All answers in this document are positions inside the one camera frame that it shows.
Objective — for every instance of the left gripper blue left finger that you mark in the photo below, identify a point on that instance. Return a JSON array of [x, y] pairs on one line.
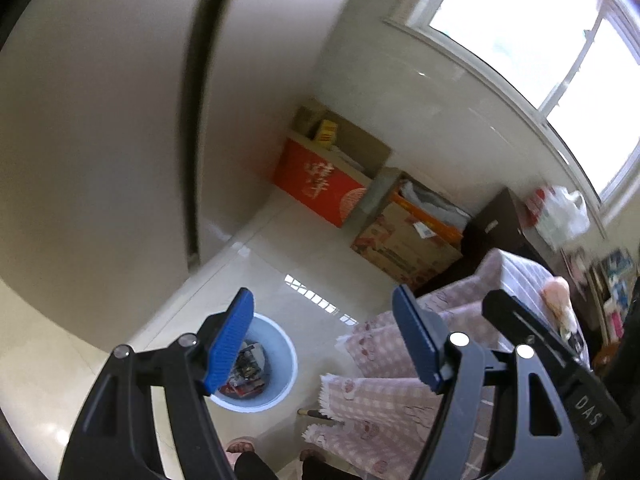
[[229, 336]]

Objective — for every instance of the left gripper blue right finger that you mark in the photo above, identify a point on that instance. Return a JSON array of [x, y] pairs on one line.
[[425, 335]]

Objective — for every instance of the red green snack bag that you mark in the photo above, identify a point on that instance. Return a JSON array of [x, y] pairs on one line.
[[248, 375]]

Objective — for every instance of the pink white plastic bag bundle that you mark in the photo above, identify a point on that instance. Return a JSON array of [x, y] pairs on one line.
[[556, 296]]

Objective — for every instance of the light blue trash bin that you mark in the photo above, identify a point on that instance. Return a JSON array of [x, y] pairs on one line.
[[281, 368]]

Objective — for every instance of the grey checked tablecloth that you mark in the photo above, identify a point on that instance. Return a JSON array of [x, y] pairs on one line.
[[519, 277]]

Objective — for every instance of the orange brown cardboard box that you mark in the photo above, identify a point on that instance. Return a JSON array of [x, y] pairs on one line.
[[411, 232]]

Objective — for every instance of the person left foot slipper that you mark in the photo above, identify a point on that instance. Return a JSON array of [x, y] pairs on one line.
[[237, 447]]

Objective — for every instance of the person foot slipper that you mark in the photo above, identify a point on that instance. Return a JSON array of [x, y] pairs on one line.
[[237, 447], [311, 457]]

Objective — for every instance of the dark wooden side table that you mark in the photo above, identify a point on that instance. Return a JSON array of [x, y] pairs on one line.
[[504, 223]]

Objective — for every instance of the person right foot slipper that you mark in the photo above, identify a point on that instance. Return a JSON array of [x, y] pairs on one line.
[[311, 457]]

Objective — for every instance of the wooden bookshelf with items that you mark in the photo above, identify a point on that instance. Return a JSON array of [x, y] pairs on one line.
[[611, 283]]

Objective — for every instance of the white plastic shopping bag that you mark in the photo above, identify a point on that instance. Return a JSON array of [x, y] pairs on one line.
[[558, 215]]

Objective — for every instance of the red cardboard box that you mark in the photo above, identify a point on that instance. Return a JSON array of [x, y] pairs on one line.
[[330, 182]]

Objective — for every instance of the yellow small box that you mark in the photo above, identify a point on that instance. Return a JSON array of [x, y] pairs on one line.
[[326, 133]]

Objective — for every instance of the beige sliding door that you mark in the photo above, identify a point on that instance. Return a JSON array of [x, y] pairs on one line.
[[137, 137]]

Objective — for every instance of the window with white frame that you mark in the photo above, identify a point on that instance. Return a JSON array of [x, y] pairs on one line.
[[570, 67]]

